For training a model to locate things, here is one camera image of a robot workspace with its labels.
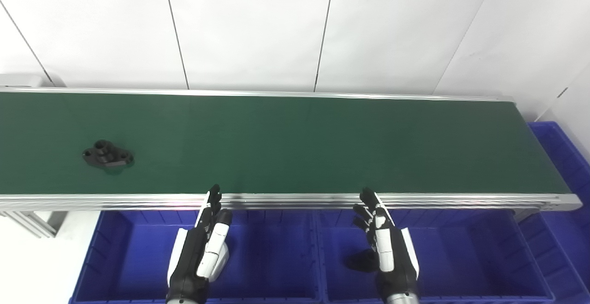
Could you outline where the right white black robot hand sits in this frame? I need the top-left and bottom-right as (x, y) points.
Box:
(352, 187), (421, 302)

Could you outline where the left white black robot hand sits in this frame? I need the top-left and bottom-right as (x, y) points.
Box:
(166, 184), (233, 304)

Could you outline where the black flanged metal part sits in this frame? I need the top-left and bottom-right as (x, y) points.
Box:
(82, 140), (135, 170)
(345, 249), (378, 273)

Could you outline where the blue plastic bin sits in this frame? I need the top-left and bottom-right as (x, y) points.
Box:
(518, 121), (590, 304)
(69, 209), (321, 304)
(315, 209), (556, 304)

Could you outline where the green conveyor belt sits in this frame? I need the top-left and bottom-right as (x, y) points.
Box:
(0, 86), (584, 213)

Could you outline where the aluminium conveyor support leg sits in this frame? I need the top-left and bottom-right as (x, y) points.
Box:
(0, 210), (68, 240)

